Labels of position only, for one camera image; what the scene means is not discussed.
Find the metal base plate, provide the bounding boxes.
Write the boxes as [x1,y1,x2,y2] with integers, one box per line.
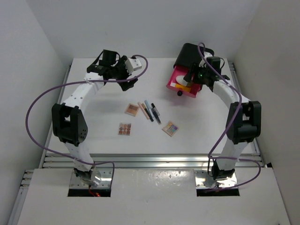
[69,168,112,189]
[195,169,238,189]

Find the light blue black pen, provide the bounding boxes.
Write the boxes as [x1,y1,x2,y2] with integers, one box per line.
[144,100,154,122]

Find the white bottle gold cap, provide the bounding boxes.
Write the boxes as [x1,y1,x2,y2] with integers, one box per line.
[176,75,192,87]

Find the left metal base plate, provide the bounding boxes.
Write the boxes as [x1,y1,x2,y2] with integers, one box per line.
[69,168,112,189]

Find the orange makeup tube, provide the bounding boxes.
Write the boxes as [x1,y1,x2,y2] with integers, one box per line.
[178,86,191,92]

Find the colourful eyeshadow palette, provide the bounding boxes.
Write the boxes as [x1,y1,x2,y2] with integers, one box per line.
[162,121,179,137]

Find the aluminium frame rail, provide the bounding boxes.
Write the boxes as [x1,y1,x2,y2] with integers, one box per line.
[39,153,265,169]

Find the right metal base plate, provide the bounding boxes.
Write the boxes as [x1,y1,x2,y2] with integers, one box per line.
[195,169,238,189]

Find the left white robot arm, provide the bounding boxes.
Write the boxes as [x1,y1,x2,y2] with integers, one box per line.
[52,50,142,184]

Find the brown eyeshadow palette four pans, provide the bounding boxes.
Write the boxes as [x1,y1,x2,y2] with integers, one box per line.
[125,104,140,117]

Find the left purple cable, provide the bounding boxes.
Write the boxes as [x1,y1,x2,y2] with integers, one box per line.
[24,54,149,186]

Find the black drawer cabinet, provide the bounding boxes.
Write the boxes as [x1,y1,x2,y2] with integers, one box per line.
[173,43,202,68]

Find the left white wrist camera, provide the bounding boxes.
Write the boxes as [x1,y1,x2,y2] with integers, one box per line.
[125,58,142,74]

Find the black mascara tube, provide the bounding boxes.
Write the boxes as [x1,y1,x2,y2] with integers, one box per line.
[151,103,161,124]

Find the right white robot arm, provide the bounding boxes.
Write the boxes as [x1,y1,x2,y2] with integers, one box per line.
[184,57,262,180]

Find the eyeshadow palette round brown pans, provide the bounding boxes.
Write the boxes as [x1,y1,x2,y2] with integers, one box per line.
[118,123,131,135]

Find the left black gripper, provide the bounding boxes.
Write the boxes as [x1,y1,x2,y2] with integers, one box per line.
[109,55,136,90]

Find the brown gold makeup pencil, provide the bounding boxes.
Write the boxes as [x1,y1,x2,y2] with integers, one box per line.
[141,103,151,117]

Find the peach concealer stick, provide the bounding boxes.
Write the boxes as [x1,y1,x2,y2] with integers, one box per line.
[138,102,150,120]

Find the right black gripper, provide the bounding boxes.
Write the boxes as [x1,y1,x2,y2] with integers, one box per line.
[184,63,210,85]

